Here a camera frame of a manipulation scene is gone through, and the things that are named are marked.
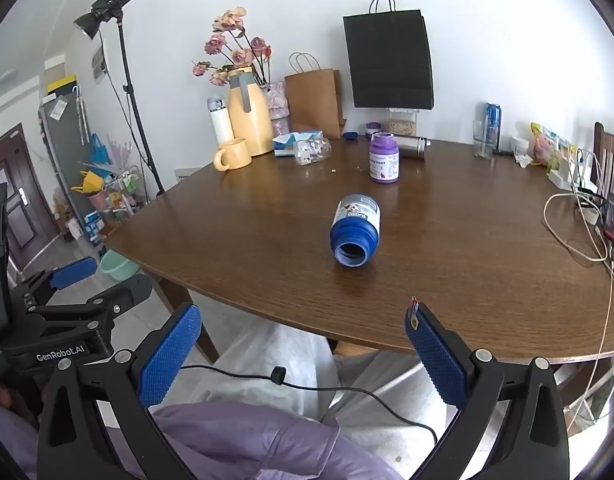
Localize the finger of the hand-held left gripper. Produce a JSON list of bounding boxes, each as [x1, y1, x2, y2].
[[9, 256, 98, 307], [29, 274, 154, 332]]

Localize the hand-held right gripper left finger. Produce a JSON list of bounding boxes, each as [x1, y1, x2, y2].
[[36, 302, 202, 480]]

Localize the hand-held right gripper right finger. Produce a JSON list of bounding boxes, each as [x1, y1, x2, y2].
[[405, 297, 572, 480]]

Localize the blue plastic bottle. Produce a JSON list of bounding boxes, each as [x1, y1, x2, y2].
[[330, 192, 381, 267]]

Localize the green plastic basin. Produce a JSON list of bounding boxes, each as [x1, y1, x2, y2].
[[100, 251, 140, 281]]

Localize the cluttered storage cart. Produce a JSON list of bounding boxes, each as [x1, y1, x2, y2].
[[72, 160, 151, 226]]

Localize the dark wooden door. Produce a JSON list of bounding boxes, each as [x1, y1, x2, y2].
[[0, 124, 50, 252]]

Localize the grey refrigerator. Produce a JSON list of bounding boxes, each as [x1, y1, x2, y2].
[[38, 91, 108, 233]]

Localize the blue tote bag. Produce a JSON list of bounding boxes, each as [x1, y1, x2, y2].
[[90, 133, 110, 164]]

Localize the black light stand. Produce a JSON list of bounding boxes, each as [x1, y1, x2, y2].
[[116, 19, 166, 197]]

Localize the yellow mug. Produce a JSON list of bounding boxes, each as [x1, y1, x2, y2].
[[213, 138, 252, 171]]

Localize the yellow box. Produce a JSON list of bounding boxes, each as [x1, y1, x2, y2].
[[46, 75, 78, 95]]

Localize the white thermos bottle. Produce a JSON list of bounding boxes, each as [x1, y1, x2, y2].
[[207, 96, 235, 145]]

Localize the purple plastic bottle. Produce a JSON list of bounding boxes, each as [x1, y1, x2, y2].
[[369, 132, 400, 184]]

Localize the steel tumbler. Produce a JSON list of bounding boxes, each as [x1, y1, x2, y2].
[[398, 134, 432, 161]]

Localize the yellow thermos jug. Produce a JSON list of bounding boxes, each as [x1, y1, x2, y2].
[[228, 66, 275, 157]]

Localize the clear drinking glass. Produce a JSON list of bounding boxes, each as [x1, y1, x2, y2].
[[472, 119, 498, 159]]

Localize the white power strip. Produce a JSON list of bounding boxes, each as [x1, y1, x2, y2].
[[549, 155, 600, 196]]

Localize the blue tissue pack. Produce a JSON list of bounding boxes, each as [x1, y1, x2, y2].
[[272, 131, 324, 158]]

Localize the clear plastic bottle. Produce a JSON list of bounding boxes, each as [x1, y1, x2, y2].
[[293, 137, 334, 166]]

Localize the clear food container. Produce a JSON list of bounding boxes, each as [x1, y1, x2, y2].
[[387, 108, 418, 137]]

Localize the colourful snack packets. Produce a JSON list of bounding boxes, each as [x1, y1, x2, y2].
[[531, 122, 572, 171]]

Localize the pink patterned vase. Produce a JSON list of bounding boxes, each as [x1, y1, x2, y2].
[[263, 81, 291, 136]]

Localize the blue drink can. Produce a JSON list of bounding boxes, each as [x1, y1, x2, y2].
[[485, 103, 502, 148]]

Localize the pink flower bouquet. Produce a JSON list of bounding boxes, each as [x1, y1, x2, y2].
[[192, 6, 272, 87]]

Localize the wooden chair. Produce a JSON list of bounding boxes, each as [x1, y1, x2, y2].
[[589, 121, 614, 201]]

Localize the brown paper bag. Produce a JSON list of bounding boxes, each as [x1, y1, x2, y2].
[[285, 52, 346, 140]]

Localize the black studio light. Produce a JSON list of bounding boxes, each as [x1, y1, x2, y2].
[[74, 0, 136, 40]]

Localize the black paper bag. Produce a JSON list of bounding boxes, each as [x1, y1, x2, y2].
[[343, 0, 434, 109]]

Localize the thin black cable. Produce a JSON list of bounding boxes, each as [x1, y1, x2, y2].
[[179, 365, 438, 447]]

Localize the white charging cable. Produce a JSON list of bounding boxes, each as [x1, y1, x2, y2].
[[543, 191, 614, 436]]

